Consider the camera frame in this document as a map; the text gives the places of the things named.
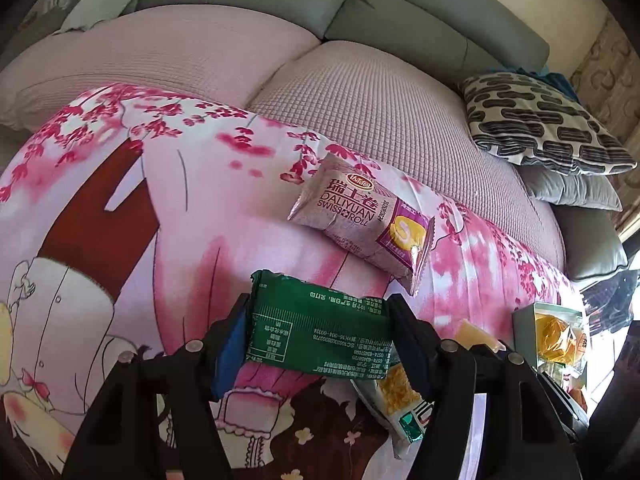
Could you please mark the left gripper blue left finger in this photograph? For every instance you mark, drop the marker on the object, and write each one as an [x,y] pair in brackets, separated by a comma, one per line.
[229,346]

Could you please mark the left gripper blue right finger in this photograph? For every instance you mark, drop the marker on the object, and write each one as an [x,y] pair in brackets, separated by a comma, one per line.
[416,343]

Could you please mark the yellow pudding jelly cup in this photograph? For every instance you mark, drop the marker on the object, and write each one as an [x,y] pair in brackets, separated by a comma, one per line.
[469,335]

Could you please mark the white green Korean snack packet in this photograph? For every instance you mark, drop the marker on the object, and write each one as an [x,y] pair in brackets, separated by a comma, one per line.
[397,407]

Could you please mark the dark green snack packet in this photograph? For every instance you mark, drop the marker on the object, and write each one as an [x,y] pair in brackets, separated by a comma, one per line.
[317,330]

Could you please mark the yellow cake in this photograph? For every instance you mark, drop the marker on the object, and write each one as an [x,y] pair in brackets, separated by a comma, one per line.
[559,341]

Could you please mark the purple swiss roll packet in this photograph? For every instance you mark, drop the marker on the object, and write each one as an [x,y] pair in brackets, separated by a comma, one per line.
[363,217]

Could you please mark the teal shallow box tray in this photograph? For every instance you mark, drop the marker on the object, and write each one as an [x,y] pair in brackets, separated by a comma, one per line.
[524,335]

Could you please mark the black clothes drying rack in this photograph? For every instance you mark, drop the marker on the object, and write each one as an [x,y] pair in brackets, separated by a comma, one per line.
[608,302]

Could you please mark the pink cartoon girl blanket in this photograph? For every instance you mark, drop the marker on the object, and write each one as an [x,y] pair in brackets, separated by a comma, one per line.
[134,216]

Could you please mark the grey cushion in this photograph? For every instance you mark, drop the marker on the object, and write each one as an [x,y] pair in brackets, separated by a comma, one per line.
[573,190]

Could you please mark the pink checkered sofa cover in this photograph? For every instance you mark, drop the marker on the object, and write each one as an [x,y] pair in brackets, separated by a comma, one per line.
[360,97]

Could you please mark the black and white patterned pillow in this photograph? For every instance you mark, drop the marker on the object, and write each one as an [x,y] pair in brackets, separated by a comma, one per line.
[527,122]

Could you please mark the teal blue cloth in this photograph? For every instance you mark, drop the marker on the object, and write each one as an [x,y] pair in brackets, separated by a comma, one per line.
[547,82]

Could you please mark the brown patterned curtain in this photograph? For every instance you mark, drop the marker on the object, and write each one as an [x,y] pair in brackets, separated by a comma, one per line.
[607,84]

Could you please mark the grey sectional sofa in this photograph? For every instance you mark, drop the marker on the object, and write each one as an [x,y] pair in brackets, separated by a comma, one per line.
[449,40]

